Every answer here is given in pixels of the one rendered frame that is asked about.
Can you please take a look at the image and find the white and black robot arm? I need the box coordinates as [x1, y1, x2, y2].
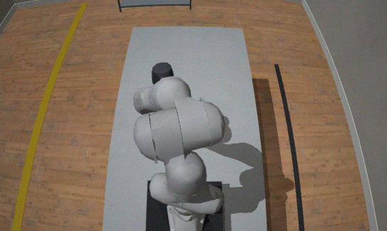
[133, 62, 225, 231]

